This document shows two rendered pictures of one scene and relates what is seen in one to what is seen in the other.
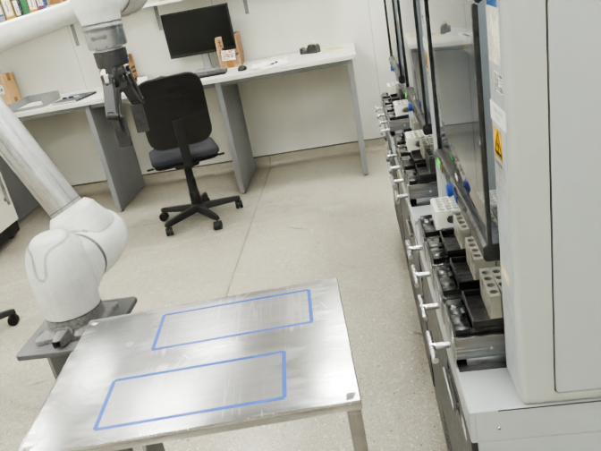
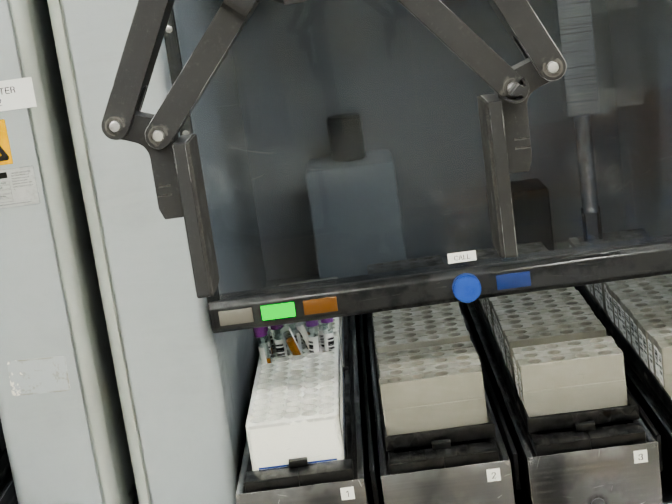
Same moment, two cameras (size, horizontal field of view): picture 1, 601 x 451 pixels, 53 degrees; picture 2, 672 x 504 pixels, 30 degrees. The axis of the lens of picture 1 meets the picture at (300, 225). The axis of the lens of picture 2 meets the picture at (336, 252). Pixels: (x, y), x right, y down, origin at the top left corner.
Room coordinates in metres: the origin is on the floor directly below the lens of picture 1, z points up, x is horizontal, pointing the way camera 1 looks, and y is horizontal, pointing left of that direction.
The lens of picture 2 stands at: (1.54, 0.90, 1.32)
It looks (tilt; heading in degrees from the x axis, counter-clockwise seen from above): 13 degrees down; 264
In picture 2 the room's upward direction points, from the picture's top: 8 degrees counter-clockwise
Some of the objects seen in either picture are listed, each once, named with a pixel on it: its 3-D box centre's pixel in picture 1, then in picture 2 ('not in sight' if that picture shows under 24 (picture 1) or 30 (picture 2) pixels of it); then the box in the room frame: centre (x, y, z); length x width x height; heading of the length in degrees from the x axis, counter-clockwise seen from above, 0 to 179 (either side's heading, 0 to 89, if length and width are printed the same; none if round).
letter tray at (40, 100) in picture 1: (35, 101); not in sight; (4.83, 1.82, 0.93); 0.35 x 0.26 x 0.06; 176
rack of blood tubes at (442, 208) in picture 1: (490, 208); (299, 401); (1.46, -0.50, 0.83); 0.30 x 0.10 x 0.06; 82
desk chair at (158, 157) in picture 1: (185, 148); not in sight; (4.09, 0.67, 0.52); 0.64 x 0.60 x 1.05; 12
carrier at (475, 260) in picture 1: (475, 259); (572, 382); (1.17, -0.36, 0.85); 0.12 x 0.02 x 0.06; 172
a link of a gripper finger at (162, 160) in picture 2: not in sight; (146, 162); (1.56, 0.34, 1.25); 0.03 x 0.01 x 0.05; 172
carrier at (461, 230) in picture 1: (461, 231); (433, 400); (1.32, -0.38, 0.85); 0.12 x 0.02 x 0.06; 173
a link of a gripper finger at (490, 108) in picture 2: (122, 131); (497, 175); (1.41, 0.36, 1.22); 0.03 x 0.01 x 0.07; 82
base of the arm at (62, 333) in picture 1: (72, 319); not in sight; (1.50, 0.66, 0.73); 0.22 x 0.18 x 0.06; 172
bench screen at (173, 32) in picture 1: (201, 40); not in sight; (4.92, 0.47, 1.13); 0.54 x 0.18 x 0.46; 76
